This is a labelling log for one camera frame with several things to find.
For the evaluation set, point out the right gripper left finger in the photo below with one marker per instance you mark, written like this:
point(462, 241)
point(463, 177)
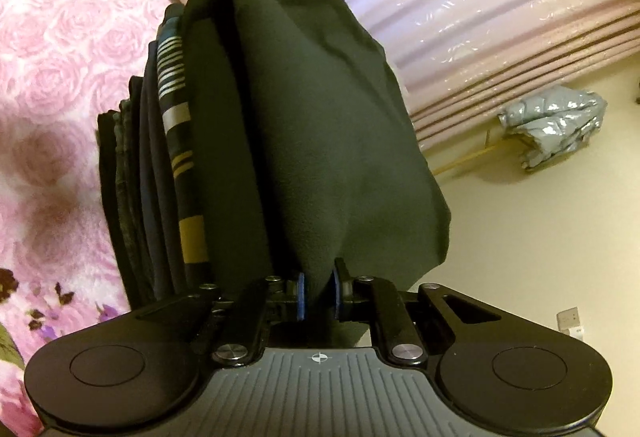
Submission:
point(241, 323)

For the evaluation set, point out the white wall socket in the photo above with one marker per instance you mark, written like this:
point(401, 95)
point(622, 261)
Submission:
point(568, 323)

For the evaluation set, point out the yellow wooden stick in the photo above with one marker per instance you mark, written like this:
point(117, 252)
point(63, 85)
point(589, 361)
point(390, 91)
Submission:
point(470, 157)

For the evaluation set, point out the stack of folded dark clothes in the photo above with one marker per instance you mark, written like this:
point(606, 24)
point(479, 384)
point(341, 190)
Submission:
point(155, 170)

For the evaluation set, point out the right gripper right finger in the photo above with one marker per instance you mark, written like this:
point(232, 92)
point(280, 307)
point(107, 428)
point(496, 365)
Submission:
point(377, 303)

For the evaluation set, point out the pink floral bed sheet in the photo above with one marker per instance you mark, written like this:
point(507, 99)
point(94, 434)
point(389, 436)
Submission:
point(63, 63)

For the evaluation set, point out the black long sleeve shirt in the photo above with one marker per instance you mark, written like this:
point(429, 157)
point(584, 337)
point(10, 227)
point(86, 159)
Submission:
point(334, 150)

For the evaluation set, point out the pink sheer curtain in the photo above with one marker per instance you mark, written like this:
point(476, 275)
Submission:
point(463, 60)

